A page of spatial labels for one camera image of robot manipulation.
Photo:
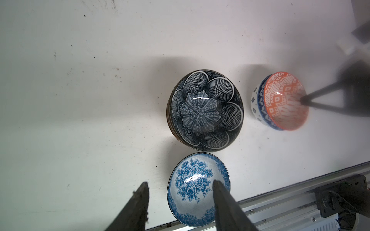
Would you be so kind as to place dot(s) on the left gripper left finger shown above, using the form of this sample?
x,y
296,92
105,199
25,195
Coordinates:
x,y
134,215

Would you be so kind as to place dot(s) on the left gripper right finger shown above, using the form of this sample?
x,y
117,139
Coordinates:
x,y
228,214

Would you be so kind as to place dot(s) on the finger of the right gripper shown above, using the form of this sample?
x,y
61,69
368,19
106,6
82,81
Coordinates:
x,y
347,97

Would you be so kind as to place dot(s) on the blue floral bowl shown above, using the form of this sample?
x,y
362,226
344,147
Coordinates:
x,y
190,188

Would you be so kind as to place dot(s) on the orange patterned bowl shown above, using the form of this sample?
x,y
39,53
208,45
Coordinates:
x,y
276,102

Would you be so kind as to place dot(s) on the black petal patterned bowl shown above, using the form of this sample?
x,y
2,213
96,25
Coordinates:
x,y
205,111

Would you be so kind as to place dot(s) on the aluminium rail frame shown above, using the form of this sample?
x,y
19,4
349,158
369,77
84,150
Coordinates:
x,y
289,208

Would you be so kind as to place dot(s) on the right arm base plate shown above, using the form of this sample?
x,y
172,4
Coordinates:
x,y
350,194

